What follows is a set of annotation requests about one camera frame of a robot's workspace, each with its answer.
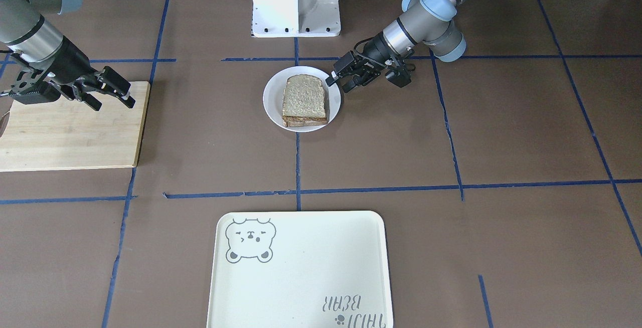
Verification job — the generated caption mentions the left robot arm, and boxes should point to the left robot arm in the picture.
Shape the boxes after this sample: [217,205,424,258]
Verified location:
[326,0,467,93]

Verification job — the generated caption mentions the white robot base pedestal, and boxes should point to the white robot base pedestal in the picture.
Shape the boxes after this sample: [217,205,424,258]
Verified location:
[251,0,342,38]

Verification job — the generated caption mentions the wooden cutting board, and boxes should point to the wooden cutting board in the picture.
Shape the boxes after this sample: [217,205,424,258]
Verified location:
[1,81,150,172]

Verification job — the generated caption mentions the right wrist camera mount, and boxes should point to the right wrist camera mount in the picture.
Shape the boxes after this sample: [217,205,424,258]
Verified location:
[8,52,61,105]

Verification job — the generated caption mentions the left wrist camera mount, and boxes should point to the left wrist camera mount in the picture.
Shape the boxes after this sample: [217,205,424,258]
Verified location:
[385,48,416,88]

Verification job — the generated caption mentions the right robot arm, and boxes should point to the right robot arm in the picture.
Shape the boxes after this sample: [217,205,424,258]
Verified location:
[1,0,135,111]

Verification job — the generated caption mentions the cream bear serving tray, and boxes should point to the cream bear serving tray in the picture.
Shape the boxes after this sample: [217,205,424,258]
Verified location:
[206,211,394,327]

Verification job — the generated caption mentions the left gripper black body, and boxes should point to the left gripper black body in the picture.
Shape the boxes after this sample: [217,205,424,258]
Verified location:
[356,33,397,77]

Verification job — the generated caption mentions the white round plate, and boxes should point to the white round plate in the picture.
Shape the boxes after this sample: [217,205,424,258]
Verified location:
[263,66,343,133]

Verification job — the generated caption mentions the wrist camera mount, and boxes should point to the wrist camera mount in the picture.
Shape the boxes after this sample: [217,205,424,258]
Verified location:
[385,48,416,88]
[8,52,61,105]

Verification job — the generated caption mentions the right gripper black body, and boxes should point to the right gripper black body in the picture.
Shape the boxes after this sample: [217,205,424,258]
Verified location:
[47,37,101,99]

